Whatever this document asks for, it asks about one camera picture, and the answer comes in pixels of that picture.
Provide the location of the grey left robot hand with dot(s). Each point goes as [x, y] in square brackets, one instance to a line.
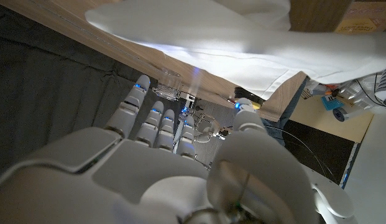
[208, 129]

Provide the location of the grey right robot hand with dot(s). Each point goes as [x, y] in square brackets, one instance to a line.
[127, 180]

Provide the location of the white cloth napkin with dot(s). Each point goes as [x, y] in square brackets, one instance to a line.
[227, 46]

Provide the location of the clear glass jar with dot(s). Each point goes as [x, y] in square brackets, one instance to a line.
[168, 87]

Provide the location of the yellow button black base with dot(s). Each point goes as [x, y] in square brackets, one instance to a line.
[242, 92]

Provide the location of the black backdrop curtain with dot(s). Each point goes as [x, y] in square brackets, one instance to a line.
[49, 93]

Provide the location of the white shelf cabinet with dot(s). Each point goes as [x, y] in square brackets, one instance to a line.
[351, 130]

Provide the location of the cardboard box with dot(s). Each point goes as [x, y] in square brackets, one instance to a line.
[363, 18]

